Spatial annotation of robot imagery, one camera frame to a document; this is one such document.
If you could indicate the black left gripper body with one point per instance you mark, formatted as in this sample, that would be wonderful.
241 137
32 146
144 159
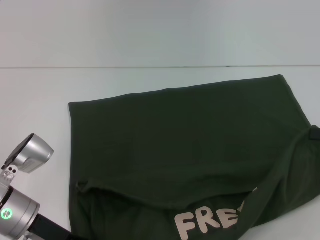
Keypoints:
50 227

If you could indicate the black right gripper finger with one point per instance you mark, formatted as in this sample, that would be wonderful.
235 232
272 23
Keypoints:
315 133

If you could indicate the dark green t-shirt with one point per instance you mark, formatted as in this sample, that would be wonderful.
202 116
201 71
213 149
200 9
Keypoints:
187 150

